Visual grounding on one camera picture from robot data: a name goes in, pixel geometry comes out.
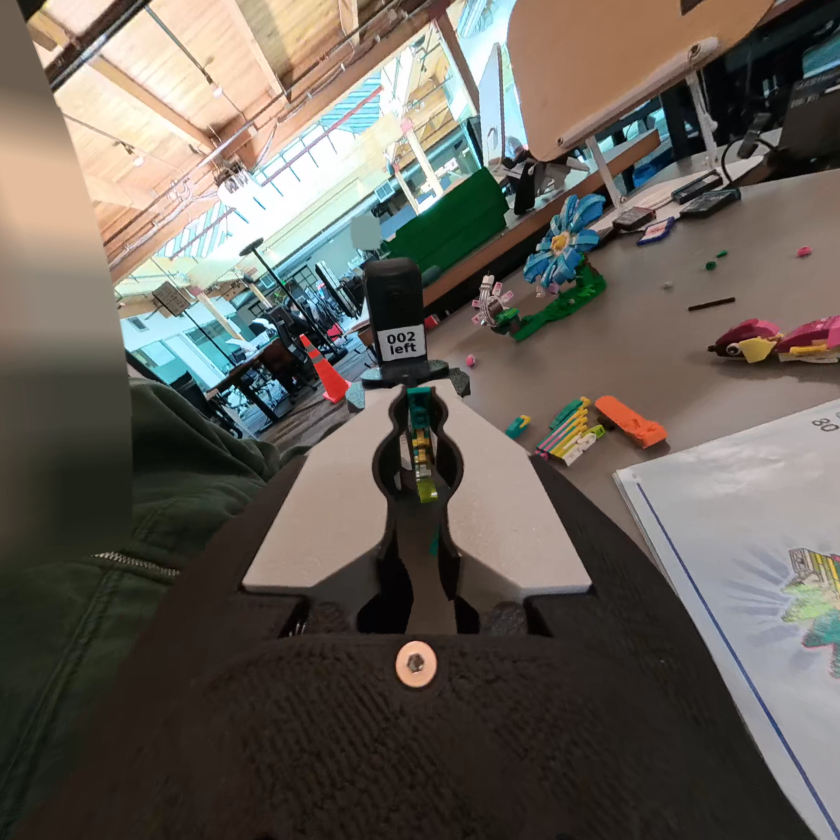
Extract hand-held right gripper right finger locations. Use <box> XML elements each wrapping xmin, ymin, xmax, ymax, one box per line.
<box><xmin>427</xmin><ymin>386</ymin><xmax>596</xmax><ymax>632</ymax></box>

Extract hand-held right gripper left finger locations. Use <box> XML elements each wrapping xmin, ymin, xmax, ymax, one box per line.
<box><xmin>241</xmin><ymin>386</ymin><xmax>409</xmax><ymax>632</ymax></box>

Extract teal yellow lego assembly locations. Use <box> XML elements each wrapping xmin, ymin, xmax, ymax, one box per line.
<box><xmin>403</xmin><ymin>387</ymin><xmax>442</xmax><ymax>557</ymax></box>

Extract pink white lego flower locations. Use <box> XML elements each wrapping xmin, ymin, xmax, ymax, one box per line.
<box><xmin>471</xmin><ymin>274</ymin><xmax>521</xmax><ymax>329</ymax></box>

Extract striped lego wing assembly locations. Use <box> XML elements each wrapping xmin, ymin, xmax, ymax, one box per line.
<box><xmin>535</xmin><ymin>397</ymin><xmax>608</xmax><ymax>466</ymax></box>

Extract orange lego piece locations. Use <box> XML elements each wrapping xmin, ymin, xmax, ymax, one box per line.
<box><xmin>594</xmin><ymin>395</ymin><xmax>669</xmax><ymax>449</ymax></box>

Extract blue lego flower model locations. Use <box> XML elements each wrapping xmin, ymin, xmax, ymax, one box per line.
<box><xmin>508</xmin><ymin>193</ymin><xmax>608</xmax><ymax>342</ymax></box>

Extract lego instruction booklet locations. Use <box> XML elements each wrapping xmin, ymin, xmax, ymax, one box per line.
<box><xmin>613</xmin><ymin>394</ymin><xmax>840</xmax><ymax>840</ymax></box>

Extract pink lego bird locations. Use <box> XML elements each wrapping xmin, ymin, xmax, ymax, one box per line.
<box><xmin>707</xmin><ymin>315</ymin><xmax>840</xmax><ymax>365</ymax></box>

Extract green sofa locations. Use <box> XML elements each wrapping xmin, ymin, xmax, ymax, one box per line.
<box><xmin>381</xmin><ymin>167</ymin><xmax>509</xmax><ymax>277</ymax></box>

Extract orange traffic cone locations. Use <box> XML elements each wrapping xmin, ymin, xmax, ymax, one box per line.
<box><xmin>298</xmin><ymin>333</ymin><xmax>352</xmax><ymax>404</ymax></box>

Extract wooden office desk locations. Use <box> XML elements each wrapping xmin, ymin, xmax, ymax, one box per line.
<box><xmin>210</xmin><ymin>338</ymin><xmax>329</xmax><ymax>421</ymax></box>

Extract green jacket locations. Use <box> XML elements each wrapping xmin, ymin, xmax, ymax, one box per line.
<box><xmin>0</xmin><ymin>377</ymin><xmax>316</xmax><ymax>821</ymax></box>

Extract long wooden table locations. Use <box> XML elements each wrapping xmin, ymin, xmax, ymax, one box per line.
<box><xmin>420</xmin><ymin>128</ymin><xmax>662</xmax><ymax>309</ymax></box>

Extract black upright device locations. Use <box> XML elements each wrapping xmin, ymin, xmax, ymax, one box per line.
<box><xmin>512</xmin><ymin>147</ymin><xmax>546</xmax><ymax>216</ymax></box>

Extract black flat device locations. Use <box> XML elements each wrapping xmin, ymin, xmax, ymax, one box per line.
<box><xmin>679</xmin><ymin>187</ymin><xmax>742</xmax><ymax>219</ymax></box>
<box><xmin>672</xmin><ymin>169</ymin><xmax>725</xmax><ymax>204</ymax></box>

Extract plywood chair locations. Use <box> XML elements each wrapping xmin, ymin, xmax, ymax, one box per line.
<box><xmin>508</xmin><ymin>0</ymin><xmax>778</xmax><ymax>204</ymax></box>

